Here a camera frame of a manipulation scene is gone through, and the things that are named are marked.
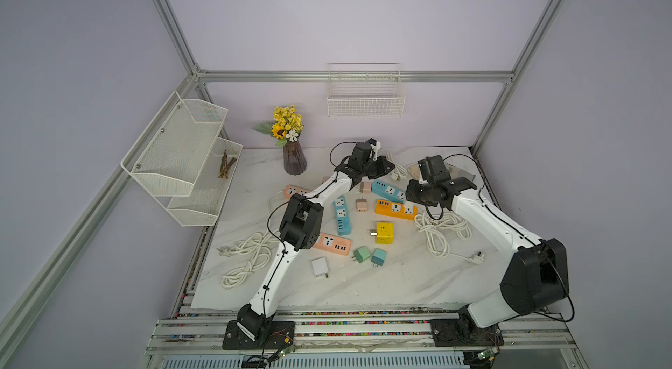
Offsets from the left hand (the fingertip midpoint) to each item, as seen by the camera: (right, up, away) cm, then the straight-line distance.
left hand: (395, 166), depth 99 cm
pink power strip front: (-23, -27, -10) cm, 37 cm away
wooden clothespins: (-65, 0, -1) cm, 65 cm away
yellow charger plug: (-6, -24, -10) cm, 26 cm away
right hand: (+4, -10, -11) cm, 15 cm away
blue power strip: (-20, -21, -4) cm, 29 cm away
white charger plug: (-28, -34, -13) cm, 46 cm away
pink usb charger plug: (-11, -8, +6) cm, 15 cm away
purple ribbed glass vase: (-41, +4, +9) cm, 42 cm away
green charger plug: (-14, -30, -11) cm, 35 cm away
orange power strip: (0, -16, -1) cm, 16 cm away
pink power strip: (-42, -9, +5) cm, 43 cm away
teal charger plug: (-8, -31, -12) cm, 34 cm away
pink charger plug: (-13, -15, +2) cm, 20 cm away
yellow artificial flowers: (-41, +15, -6) cm, 44 cm away
